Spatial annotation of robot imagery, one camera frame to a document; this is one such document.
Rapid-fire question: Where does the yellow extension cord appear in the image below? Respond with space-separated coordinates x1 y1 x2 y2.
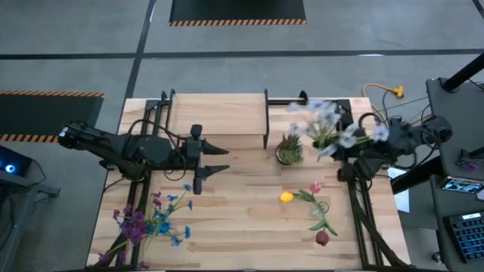
361 82 405 125

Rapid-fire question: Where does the round glass vase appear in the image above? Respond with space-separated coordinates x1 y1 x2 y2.
310 199 333 221

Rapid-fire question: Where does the black box with blue light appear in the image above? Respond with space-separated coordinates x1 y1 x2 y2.
0 145 33 178

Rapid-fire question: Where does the black hazard striped floor mat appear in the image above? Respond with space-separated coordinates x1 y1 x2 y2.
0 89 105 144
169 0 307 27

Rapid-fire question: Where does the dark grey side desk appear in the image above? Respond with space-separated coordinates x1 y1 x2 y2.
391 77 484 272

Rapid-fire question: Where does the wooden shelf black frame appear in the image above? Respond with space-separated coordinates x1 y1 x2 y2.
162 88 271 150

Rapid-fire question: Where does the succulent in black pot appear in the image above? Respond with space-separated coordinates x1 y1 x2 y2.
275 132 305 166

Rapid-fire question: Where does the pink tulip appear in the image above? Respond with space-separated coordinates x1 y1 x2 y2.
309 180 327 209

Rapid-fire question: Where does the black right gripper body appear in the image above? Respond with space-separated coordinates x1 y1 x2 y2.
358 141 392 162

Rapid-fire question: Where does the white veined flower bunch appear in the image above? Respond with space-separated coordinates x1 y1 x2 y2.
286 97 391 162

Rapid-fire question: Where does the black pole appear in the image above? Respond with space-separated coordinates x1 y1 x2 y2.
441 52 484 92

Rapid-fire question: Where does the purple flower bunch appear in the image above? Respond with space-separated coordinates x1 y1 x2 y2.
96 190 162 270

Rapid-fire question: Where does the smartphone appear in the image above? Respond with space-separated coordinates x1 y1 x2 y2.
437 175 484 195

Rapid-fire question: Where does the blue flower bunch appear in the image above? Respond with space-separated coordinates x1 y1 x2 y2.
107 183 194 261

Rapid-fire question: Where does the black keyboard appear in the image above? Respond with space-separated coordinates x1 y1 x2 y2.
442 210 484 264

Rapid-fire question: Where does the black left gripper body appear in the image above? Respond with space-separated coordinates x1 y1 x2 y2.
181 123 207 196

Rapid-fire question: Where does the black metal rig frame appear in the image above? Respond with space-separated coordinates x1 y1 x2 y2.
85 88 417 272

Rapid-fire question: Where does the white paper sheet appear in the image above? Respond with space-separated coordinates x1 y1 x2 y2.
386 167 411 214

